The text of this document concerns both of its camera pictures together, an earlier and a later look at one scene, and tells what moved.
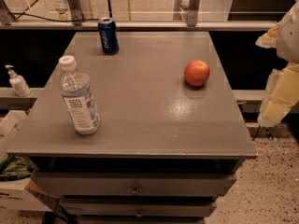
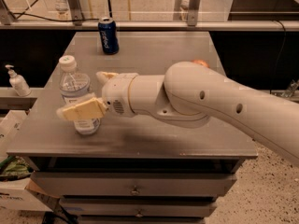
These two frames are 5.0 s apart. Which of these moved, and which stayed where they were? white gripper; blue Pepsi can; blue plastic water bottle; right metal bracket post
Moved: white gripper
Stayed: blue plastic water bottle; blue Pepsi can; right metal bracket post
